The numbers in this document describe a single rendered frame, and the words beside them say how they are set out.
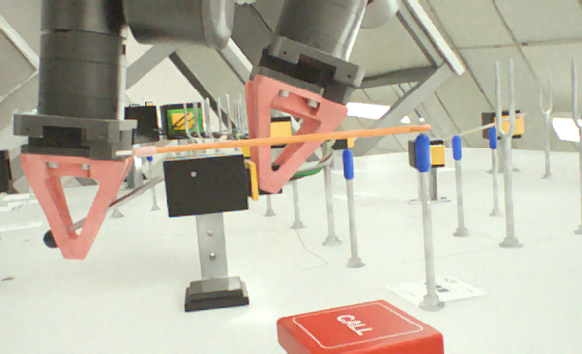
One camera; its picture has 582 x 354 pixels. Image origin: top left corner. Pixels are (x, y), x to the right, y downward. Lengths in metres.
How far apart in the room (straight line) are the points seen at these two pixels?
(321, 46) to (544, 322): 0.23
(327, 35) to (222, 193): 0.13
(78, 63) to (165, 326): 0.18
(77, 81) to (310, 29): 0.16
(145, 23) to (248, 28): 1.09
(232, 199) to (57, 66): 0.14
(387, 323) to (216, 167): 0.23
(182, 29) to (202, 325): 0.19
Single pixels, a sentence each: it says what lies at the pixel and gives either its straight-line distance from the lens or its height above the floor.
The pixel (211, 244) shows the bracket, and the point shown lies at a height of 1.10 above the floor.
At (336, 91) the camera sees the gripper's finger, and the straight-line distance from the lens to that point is 0.46.
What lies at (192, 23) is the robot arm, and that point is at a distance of 0.44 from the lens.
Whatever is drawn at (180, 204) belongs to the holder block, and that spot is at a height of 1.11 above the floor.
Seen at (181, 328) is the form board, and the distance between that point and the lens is 0.39.
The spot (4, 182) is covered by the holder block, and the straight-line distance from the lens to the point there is 0.75.
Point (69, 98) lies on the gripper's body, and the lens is 0.46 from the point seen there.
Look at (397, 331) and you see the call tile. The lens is 0.25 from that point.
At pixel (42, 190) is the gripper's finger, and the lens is 0.47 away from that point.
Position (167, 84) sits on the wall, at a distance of 8.14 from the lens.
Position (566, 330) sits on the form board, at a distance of 0.36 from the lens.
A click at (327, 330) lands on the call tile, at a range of 0.26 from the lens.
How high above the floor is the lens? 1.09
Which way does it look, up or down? 10 degrees up
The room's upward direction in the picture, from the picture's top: 48 degrees clockwise
